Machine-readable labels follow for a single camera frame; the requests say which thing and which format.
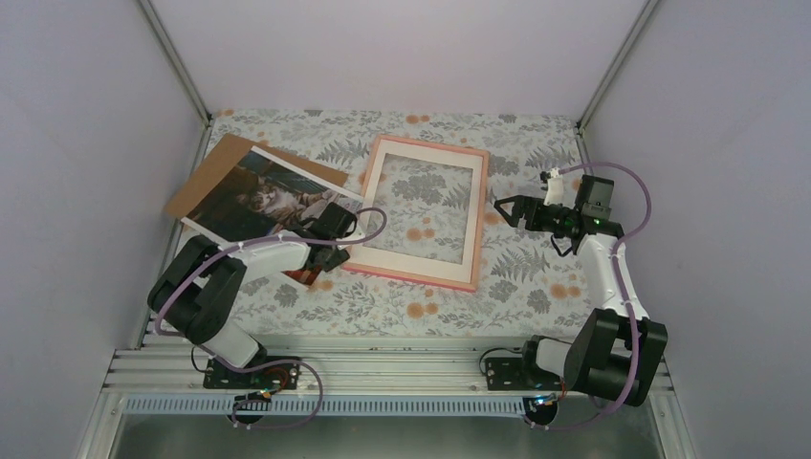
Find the cream white mat board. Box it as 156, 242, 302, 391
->
346, 139, 486, 288

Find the cat and books photo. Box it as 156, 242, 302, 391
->
180, 146, 365, 292

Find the orange pink wooden frame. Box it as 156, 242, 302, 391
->
340, 134, 491, 294

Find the brown cardboard backing board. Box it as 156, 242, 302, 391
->
164, 134, 349, 220

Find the clear acrylic sheet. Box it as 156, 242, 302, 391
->
366, 155, 472, 264

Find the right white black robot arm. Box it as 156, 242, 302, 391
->
494, 174, 668, 406

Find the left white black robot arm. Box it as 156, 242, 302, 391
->
146, 203, 364, 387

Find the floral patterned table mat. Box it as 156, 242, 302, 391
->
210, 109, 592, 337

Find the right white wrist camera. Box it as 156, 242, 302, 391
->
540, 168, 565, 206

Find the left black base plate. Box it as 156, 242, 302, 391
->
203, 360, 300, 391

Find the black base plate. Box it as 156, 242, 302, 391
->
483, 357, 564, 392
203, 360, 300, 391

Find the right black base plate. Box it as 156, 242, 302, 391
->
483, 357, 564, 392

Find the aluminium rail base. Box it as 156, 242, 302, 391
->
78, 336, 695, 458

